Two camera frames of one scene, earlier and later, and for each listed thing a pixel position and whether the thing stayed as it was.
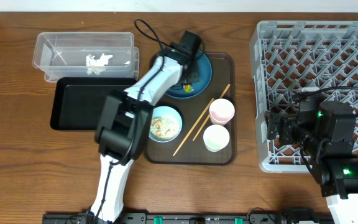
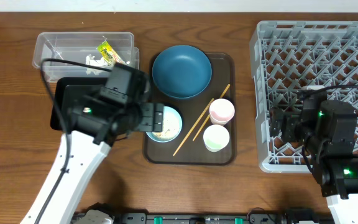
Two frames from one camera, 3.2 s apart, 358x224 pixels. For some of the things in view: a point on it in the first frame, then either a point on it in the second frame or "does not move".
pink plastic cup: [222, 111] does not move
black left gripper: [195, 78] to [151, 110]
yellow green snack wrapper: [188, 88] to [109, 54]
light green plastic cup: [215, 137] does not move
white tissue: [94, 66] does not move
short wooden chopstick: [209, 116] does not move
